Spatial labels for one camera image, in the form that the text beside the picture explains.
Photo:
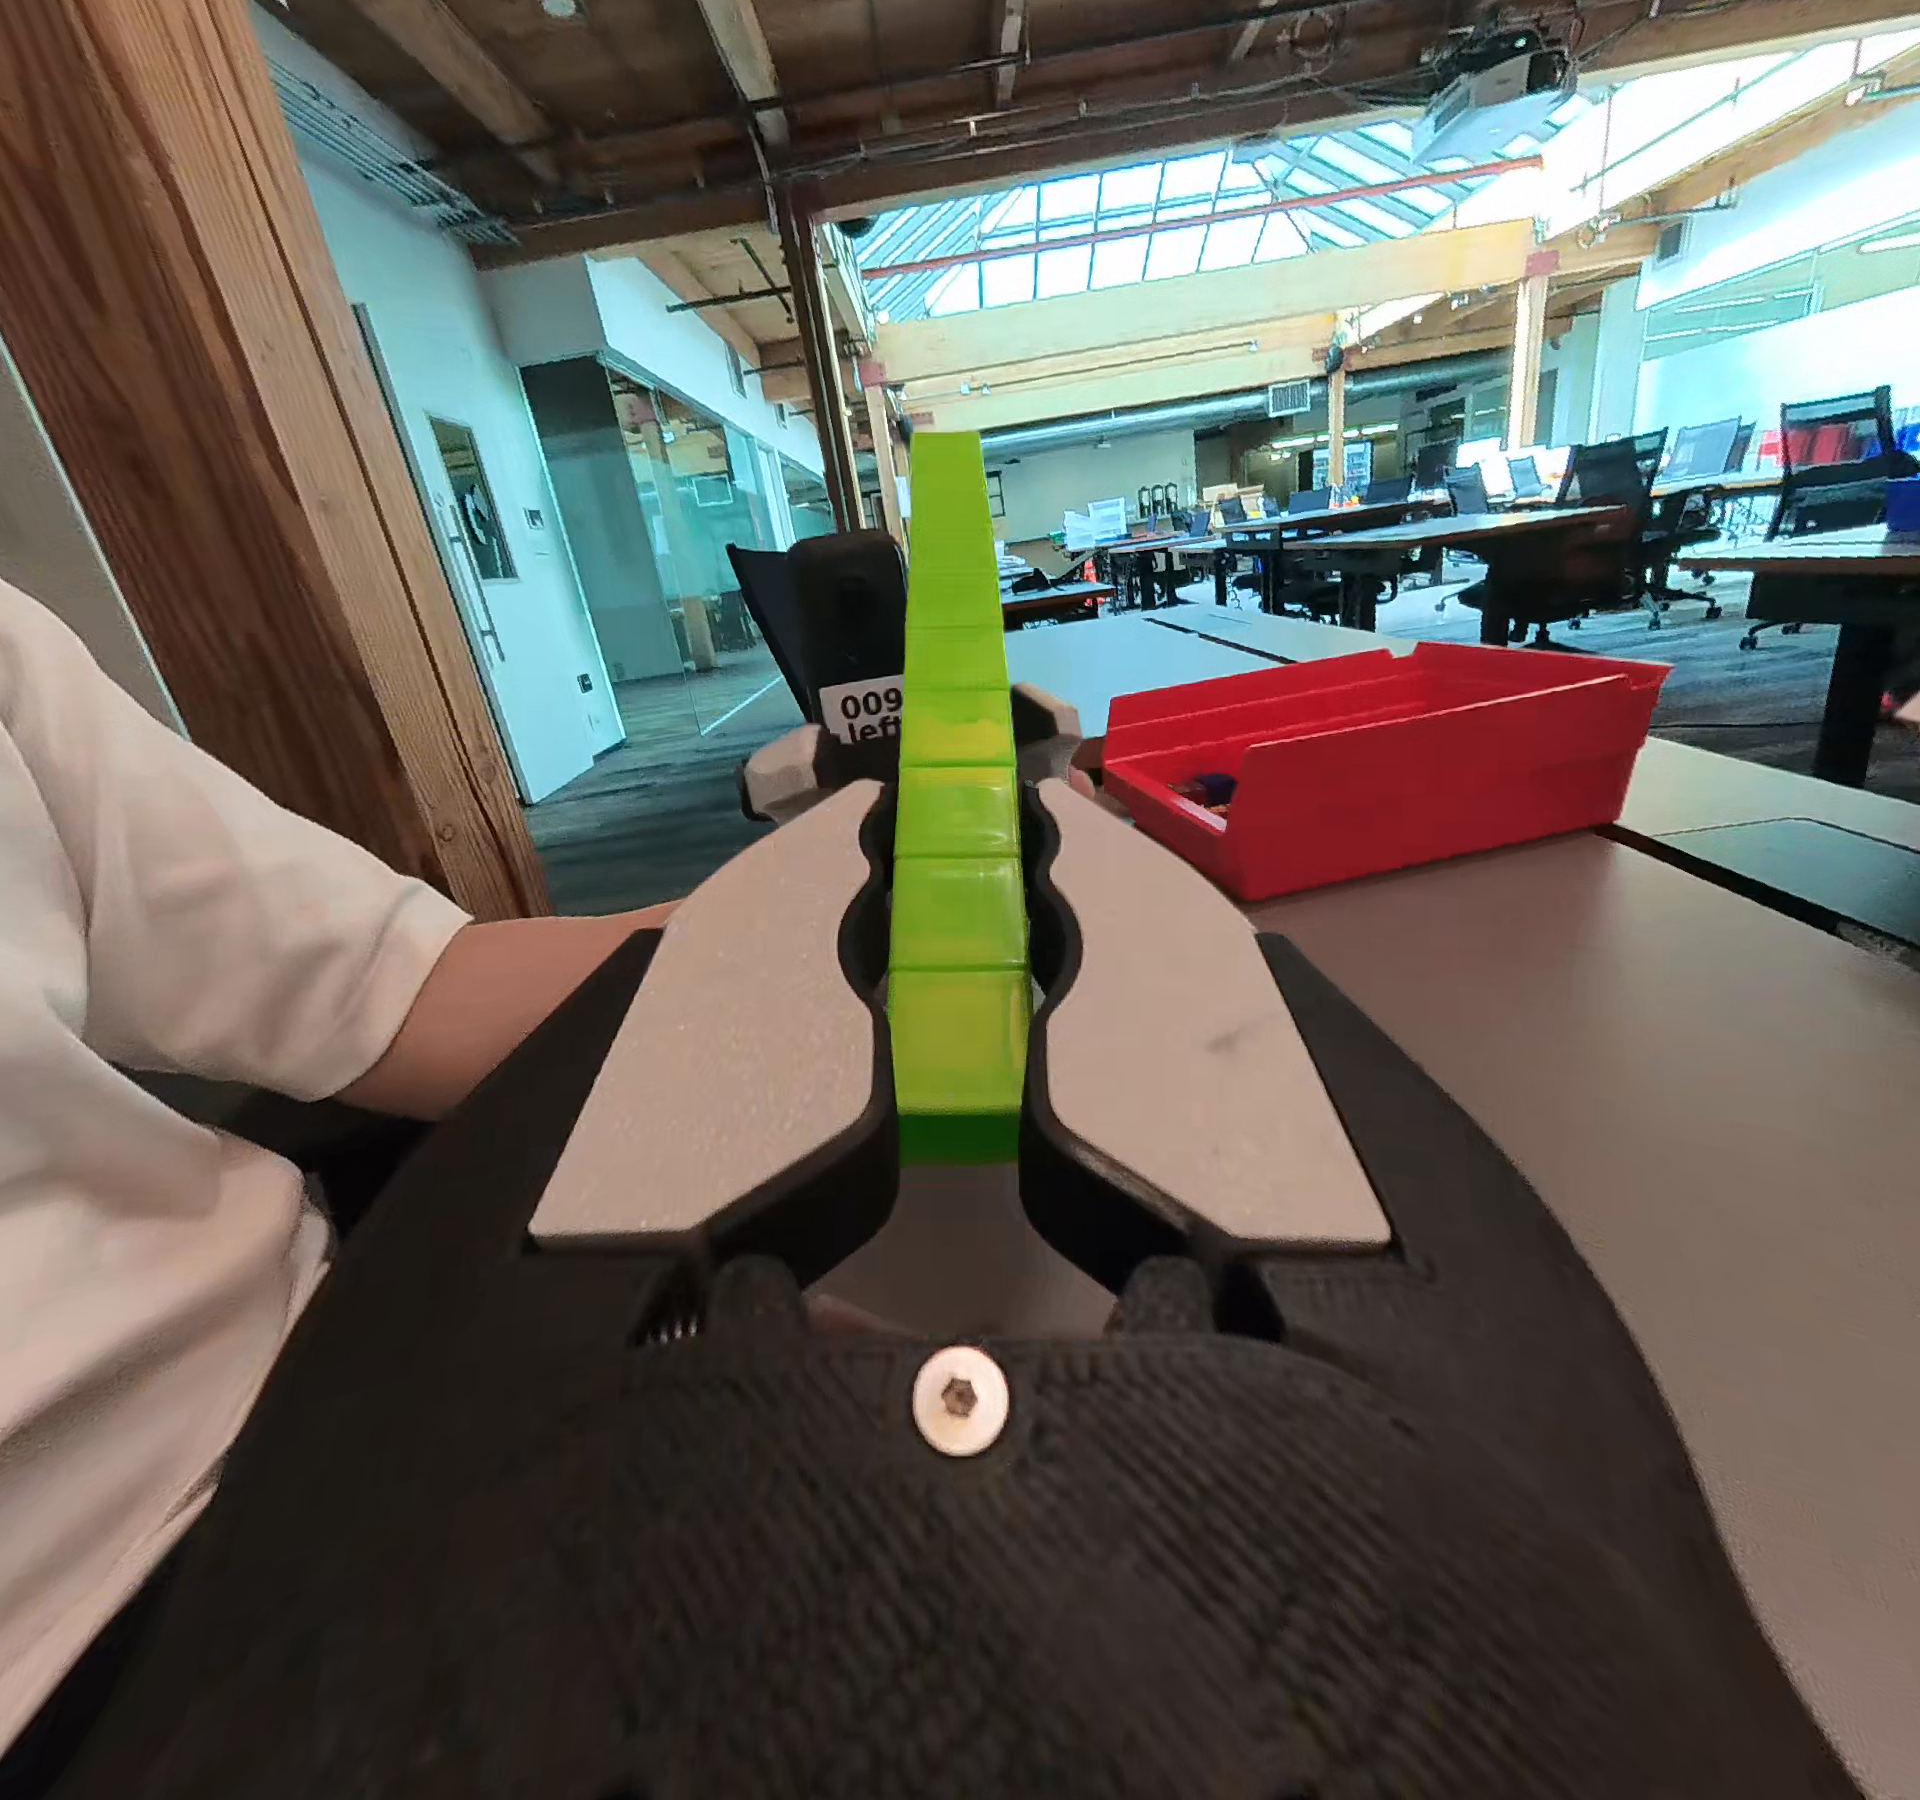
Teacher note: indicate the grey desk with wooden edge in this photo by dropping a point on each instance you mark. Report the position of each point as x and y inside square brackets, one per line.
[1156, 662]

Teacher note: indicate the black office chair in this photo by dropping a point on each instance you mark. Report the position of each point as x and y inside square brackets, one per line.
[1591, 541]

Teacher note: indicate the wooden pillar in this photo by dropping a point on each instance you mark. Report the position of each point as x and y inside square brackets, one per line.
[210, 391]

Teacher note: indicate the red plastic bin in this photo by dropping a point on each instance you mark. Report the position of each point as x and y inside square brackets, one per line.
[1412, 766]

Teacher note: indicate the ceiling projector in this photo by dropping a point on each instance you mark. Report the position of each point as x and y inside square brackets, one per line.
[1494, 97]

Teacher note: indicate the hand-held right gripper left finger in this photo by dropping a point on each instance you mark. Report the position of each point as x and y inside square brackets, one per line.
[708, 1081]

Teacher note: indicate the green block bar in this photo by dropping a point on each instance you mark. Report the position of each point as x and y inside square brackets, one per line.
[960, 780]

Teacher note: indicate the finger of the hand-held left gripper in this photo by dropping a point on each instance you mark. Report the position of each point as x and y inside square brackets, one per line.
[786, 775]

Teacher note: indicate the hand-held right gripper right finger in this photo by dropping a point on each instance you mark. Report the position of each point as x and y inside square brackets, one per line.
[1216, 1081]

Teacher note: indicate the person's left forearm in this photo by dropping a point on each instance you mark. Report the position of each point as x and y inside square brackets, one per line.
[512, 1006]

